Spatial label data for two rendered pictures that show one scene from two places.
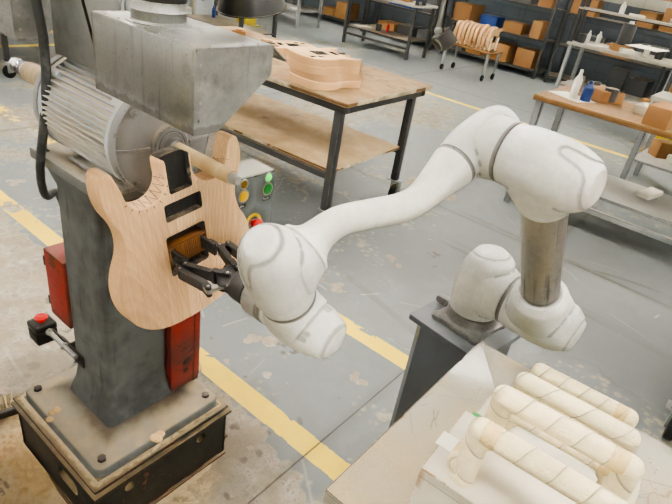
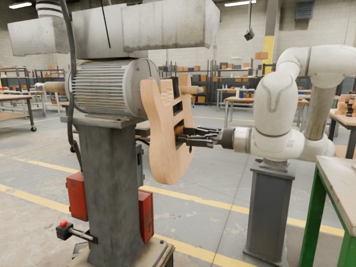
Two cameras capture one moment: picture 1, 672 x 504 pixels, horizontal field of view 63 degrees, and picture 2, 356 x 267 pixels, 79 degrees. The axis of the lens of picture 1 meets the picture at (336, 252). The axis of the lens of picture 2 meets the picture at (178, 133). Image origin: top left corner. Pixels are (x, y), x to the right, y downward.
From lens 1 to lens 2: 67 cm
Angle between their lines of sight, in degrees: 19
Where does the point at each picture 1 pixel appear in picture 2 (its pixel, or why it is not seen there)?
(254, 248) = (278, 81)
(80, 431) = not seen: outside the picture
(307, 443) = (210, 256)
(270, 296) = (287, 111)
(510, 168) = (319, 61)
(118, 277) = (158, 149)
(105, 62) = (131, 32)
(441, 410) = (342, 179)
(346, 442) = (227, 249)
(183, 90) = (196, 21)
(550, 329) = (324, 150)
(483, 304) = not seen: hidden behind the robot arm
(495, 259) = not seen: hidden behind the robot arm
